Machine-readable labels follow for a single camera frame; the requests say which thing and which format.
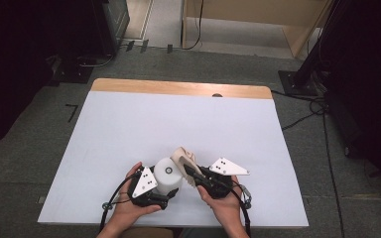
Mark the light wooden shelf unit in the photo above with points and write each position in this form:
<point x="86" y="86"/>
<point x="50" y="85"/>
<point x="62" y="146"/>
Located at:
<point x="244" y="10"/>

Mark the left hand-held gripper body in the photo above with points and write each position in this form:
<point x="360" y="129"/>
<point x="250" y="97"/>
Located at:
<point x="144" y="185"/>

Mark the white table cover sheet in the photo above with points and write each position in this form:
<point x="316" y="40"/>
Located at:
<point x="178" y="125"/>

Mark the black floor stand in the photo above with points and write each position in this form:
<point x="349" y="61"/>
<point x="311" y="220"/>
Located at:
<point x="297" y="84"/>

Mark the black curtain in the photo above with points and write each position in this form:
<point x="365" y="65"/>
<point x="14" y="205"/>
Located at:
<point x="370" y="82"/>
<point x="13" y="66"/>

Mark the person's left hand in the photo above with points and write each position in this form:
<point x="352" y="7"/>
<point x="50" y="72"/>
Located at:
<point x="125" y="211"/>

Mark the person's right hand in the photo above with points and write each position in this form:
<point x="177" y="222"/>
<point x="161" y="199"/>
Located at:
<point x="228" y="208"/>

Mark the dark cabinet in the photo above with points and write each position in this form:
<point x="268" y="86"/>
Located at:
<point x="112" y="20"/>

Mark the white cylindrical lamp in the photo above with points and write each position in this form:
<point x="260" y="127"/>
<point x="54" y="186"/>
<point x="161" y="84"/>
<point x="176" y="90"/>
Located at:
<point x="165" y="181"/>

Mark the wooden table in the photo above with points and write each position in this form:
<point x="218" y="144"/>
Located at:
<point x="178" y="87"/>

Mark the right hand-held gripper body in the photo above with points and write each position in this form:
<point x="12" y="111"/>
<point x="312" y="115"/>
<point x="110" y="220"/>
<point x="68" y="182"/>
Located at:
<point x="216" y="185"/>

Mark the black stand base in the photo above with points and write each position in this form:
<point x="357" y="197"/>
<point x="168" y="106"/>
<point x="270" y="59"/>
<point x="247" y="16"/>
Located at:
<point x="76" y="72"/>

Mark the beige cloth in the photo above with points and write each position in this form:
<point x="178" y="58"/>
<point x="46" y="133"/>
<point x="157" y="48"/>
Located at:
<point x="180" y="157"/>

